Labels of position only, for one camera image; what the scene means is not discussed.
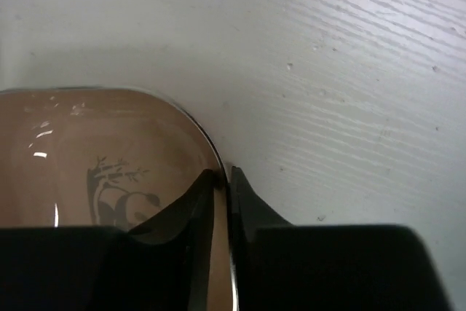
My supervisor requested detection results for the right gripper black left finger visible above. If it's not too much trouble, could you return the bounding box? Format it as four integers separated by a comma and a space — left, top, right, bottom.
1, 170, 217, 310

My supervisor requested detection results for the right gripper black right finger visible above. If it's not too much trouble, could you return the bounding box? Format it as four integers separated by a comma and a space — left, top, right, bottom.
229, 167, 451, 310

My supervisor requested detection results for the brown plate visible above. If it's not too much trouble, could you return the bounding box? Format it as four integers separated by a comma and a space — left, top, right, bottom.
1, 88, 234, 310

